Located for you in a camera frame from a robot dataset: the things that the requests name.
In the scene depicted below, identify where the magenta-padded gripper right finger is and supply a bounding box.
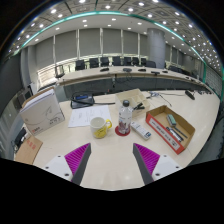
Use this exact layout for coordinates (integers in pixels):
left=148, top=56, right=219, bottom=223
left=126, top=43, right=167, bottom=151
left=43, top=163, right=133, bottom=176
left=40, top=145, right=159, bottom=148
left=132, top=142, right=184, bottom=186

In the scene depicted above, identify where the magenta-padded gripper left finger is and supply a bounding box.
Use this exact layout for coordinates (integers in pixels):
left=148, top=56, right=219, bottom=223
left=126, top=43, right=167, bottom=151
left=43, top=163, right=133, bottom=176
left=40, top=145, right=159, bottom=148
left=43, top=142, right=92, bottom=186

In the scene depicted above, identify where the clear plastic drink bottle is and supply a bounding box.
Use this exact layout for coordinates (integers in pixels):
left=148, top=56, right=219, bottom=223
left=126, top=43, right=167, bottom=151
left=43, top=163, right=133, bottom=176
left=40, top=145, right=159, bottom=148
left=117, top=99, right=134, bottom=136

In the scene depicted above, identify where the white remote control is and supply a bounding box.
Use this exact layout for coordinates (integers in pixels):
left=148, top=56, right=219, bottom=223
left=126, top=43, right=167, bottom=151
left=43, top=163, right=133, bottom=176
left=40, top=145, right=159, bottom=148
left=130, top=120, right=152, bottom=141

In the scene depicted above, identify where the black marker pen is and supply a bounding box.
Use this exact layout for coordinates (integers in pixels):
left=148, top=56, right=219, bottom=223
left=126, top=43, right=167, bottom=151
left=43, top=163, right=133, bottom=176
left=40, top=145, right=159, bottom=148
left=165, top=125, right=184, bottom=143
left=173, top=125, right=189, bottom=139

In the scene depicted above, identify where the white and yellow mug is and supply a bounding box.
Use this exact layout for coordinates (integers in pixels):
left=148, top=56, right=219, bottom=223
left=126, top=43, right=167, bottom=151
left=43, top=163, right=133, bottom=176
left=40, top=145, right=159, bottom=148
left=89, top=116, right=113, bottom=140

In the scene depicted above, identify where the flat round red coaster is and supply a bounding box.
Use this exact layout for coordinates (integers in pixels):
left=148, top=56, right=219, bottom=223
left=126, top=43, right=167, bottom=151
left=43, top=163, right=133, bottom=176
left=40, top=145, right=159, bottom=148
left=114, top=124, right=132, bottom=137

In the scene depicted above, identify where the white printed paper sheet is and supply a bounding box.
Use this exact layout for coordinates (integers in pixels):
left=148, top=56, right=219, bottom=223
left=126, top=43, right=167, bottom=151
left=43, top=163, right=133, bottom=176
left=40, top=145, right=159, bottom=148
left=67, top=104, right=113, bottom=129

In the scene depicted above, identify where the open cardboard box red label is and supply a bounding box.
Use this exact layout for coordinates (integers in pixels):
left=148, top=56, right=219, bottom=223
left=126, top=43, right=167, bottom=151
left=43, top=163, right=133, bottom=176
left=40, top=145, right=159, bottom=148
left=145, top=104, right=197, bottom=155

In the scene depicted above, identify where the teal whiteboard eraser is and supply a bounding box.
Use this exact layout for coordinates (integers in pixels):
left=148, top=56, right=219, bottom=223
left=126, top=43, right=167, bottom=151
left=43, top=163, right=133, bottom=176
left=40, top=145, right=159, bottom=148
left=166, top=113, right=178, bottom=128

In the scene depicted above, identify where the flat brown cardboard piece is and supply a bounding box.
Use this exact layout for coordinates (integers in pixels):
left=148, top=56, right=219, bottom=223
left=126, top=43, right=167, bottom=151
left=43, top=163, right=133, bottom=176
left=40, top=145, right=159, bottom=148
left=13, top=134, right=44, bottom=165

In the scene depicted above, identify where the white carton box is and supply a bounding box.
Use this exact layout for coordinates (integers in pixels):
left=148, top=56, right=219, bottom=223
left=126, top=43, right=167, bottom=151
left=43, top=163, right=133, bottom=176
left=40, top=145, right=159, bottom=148
left=19, top=87, right=66, bottom=136

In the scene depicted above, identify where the beige divided organizer box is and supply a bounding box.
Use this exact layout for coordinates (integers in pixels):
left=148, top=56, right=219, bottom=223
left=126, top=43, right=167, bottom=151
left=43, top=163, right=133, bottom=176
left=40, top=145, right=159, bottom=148
left=115, top=88, right=152, bottom=118

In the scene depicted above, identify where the black desk microphone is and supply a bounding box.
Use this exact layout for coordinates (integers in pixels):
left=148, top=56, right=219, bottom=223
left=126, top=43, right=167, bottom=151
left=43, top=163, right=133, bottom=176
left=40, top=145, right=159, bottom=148
left=184, top=89, right=196, bottom=101

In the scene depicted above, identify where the long curved conference desk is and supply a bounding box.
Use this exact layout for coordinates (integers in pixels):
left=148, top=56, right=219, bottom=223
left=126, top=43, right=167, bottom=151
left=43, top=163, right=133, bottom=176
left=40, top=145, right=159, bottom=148
left=39, top=65, right=214, bottom=98

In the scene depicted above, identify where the row of black office chairs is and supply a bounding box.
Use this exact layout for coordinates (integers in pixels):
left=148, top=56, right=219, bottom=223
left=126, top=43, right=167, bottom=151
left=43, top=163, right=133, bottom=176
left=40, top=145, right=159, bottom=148
left=73, top=55, right=158, bottom=71

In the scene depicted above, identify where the group of ceiling lights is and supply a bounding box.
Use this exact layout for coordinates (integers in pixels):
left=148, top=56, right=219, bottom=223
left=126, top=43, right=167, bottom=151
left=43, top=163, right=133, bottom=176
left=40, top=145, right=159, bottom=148
left=6, top=0, right=221, bottom=68

